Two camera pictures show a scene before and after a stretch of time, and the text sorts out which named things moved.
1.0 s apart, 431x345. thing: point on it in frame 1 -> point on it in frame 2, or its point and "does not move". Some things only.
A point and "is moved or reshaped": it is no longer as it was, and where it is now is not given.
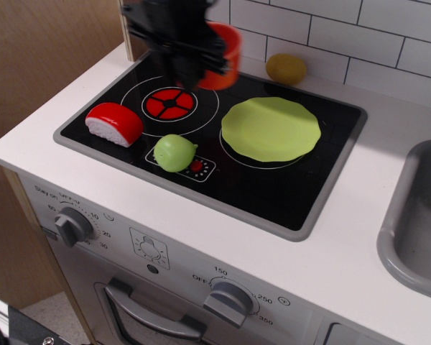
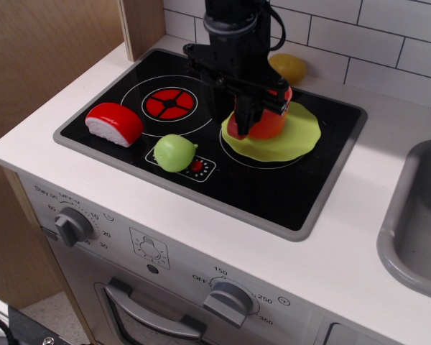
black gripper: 181,29 -> 237,72
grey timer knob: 72,225 does not move
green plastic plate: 269,129 does not move
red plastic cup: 223,80 is moved or reshaped
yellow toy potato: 286,69 does not move
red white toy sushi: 115,122 does not move
